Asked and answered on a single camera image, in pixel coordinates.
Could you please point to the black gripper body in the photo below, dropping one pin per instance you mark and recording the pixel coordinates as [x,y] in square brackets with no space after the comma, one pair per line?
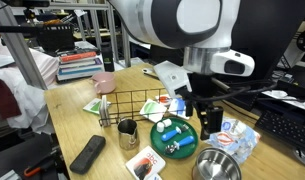
[202,90]

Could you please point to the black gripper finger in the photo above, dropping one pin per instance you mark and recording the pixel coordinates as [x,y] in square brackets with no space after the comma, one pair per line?
[204,131]
[215,120]

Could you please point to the silver steel bowl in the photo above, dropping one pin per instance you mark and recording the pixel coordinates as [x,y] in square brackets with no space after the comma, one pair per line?
[217,166]

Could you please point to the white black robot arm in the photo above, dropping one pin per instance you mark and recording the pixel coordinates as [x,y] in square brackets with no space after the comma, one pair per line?
[142,20]

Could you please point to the white card blue print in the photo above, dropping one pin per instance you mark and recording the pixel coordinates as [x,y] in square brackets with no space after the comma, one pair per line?
[177,108]

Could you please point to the clear blue plastic bag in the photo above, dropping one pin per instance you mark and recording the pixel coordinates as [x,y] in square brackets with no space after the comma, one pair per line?
[240,138]

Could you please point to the white box orange circle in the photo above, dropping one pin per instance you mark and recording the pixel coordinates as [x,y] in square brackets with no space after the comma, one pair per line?
[163,99]

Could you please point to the green plate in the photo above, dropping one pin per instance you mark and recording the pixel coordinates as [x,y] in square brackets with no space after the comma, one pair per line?
[158,146]

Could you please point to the white card green print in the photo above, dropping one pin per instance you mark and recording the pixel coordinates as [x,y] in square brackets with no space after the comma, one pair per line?
[152,110]

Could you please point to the white red abc box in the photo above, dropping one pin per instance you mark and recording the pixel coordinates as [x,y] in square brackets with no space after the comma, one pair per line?
[145,163]

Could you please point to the black keyboard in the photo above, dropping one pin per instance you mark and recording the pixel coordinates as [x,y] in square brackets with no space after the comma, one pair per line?
[285,130]

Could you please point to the white papers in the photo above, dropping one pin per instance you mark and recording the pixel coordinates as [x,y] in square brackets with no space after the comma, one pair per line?
[285,98]

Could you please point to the silver steel pitcher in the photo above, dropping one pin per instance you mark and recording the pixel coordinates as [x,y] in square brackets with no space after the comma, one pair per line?
[128,135]

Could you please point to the large black computer monitor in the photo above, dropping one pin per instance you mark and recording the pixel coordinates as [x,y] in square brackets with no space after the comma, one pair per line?
[268,33]

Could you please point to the pink mug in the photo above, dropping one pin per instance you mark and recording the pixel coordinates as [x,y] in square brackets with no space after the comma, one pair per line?
[103,83]

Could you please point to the black bottle green logo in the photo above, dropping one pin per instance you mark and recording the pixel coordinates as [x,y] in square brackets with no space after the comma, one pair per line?
[108,56]

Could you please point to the white box blue circle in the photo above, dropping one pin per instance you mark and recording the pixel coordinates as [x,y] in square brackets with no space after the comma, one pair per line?
[104,111]

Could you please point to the white box green circle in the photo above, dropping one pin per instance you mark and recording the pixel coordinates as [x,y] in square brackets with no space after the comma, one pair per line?
[93,106]

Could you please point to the white grey book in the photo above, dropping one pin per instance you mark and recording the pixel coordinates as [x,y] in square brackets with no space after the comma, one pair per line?
[78,63]

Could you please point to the orange red book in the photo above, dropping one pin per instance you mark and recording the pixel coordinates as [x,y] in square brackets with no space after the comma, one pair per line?
[78,56]

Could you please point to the black file organizer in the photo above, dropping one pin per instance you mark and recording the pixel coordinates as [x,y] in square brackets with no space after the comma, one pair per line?
[57,38]

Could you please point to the white cloth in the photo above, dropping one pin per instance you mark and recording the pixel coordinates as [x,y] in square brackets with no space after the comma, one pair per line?
[28,100]

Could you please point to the maroon cloth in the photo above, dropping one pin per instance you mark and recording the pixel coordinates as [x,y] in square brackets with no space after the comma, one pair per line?
[3,98]

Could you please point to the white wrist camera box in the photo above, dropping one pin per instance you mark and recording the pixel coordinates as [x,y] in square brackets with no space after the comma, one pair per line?
[168,78]

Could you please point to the silver metal shelf frame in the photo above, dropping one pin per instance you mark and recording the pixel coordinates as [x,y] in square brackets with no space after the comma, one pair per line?
[112,30]

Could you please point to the grey aluminium frame bar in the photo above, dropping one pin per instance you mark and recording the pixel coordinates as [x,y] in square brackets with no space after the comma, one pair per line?
[20,50]

